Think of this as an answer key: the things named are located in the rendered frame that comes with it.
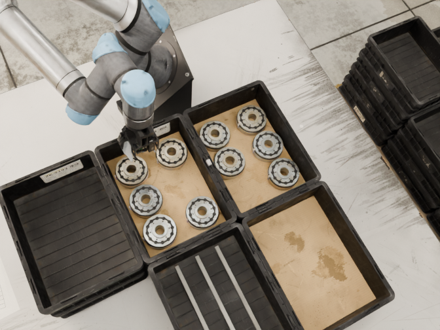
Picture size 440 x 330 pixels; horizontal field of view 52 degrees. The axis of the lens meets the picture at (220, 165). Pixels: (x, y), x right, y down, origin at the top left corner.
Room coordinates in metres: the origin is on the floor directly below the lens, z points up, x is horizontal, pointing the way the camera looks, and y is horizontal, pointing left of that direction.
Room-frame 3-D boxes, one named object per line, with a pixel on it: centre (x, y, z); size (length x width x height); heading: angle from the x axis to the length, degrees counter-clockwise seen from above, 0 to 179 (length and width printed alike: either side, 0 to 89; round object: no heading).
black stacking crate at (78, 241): (0.25, 0.39, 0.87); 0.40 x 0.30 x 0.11; 38
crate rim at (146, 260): (0.44, 0.15, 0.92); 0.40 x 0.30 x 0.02; 38
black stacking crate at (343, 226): (0.31, -0.33, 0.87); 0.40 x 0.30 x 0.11; 38
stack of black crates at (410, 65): (1.37, -0.78, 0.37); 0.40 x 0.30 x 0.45; 38
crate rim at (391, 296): (0.31, -0.33, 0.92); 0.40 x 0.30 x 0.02; 38
